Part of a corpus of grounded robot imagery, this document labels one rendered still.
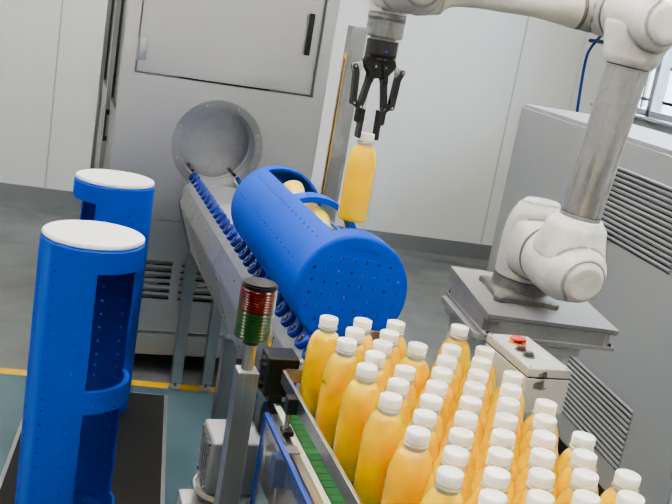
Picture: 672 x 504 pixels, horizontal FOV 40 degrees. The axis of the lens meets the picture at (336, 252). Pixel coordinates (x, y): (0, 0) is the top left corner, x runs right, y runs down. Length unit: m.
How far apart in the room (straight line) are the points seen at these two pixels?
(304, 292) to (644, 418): 1.86
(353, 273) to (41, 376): 0.95
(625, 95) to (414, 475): 1.14
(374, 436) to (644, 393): 2.24
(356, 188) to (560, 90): 5.56
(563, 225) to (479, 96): 5.23
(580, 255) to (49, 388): 1.45
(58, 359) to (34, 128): 4.71
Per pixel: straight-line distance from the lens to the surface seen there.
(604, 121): 2.29
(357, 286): 2.23
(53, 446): 2.74
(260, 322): 1.59
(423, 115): 7.39
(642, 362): 3.76
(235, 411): 1.66
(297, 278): 2.19
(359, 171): 2.25
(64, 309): 2.59
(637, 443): 3.76
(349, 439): 1.73
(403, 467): 1.48
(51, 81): 7.18
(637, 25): 2.23
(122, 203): 3.34
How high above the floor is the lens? 1.71
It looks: 14 degrees down
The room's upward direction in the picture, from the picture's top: 10 degrees clockwise
